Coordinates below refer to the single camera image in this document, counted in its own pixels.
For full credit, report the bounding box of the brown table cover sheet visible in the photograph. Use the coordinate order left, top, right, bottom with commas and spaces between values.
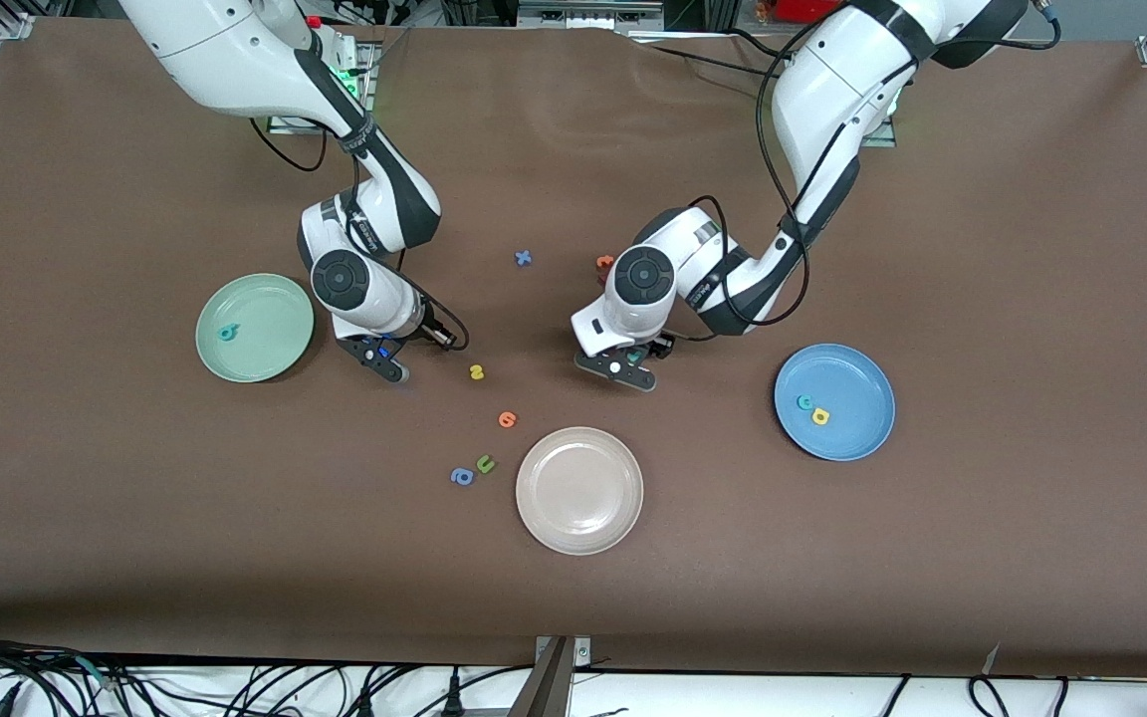
0, 15, 1147, 680

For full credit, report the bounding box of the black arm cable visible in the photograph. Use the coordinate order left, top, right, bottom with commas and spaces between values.
250, 115, 470, 352
678, 20, 838, 345

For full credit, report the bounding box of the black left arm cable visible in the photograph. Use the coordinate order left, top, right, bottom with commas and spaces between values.
678, 20, 838, 345

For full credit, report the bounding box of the black cable on table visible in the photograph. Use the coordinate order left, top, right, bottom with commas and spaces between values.
645, 44, 784, 81

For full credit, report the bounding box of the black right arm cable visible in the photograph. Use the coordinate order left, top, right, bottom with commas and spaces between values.
250, 115, 470, 352

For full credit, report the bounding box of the red background object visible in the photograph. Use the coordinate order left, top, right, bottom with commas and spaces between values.
776, 0, 848, 26

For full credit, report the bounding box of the blue plate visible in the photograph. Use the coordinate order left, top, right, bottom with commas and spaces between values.
774, 344, 897, 462

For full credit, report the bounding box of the green plate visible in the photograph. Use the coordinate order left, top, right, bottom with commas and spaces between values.
195, 273, 316, 383

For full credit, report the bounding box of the beige plate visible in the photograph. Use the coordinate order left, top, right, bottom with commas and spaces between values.
515, 426, 645, 556

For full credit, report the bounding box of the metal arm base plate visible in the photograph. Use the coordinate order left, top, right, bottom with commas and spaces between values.
268, 40, 377, 135
860, 92, 898, 148

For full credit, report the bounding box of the grey metal background box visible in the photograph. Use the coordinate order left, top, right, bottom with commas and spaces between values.
517, 0, 667, 33

